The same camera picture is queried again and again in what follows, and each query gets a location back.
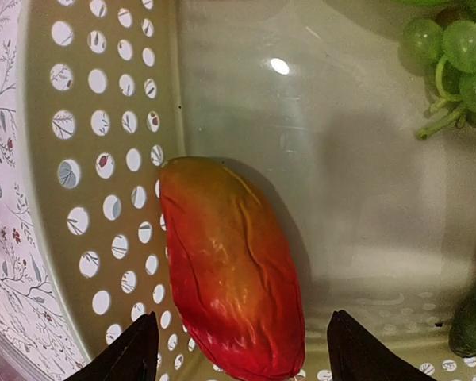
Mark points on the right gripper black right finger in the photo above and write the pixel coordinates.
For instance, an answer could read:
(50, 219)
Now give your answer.
(357, 355)

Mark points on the beige perforated plastic basket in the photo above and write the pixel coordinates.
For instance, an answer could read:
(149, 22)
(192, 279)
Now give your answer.
(310, 100)

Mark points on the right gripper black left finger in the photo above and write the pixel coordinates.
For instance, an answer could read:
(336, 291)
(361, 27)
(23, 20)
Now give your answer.
(131, 357)

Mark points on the dark green toy cucumber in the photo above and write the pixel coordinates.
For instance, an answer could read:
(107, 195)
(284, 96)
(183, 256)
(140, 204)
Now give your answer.
(462, 335)

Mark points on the green toy grape bunch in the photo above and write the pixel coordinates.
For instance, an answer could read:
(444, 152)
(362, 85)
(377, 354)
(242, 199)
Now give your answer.
(445, 46)

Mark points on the floral patterned tablecloth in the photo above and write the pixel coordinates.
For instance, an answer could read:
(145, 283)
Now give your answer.
(30, 316)

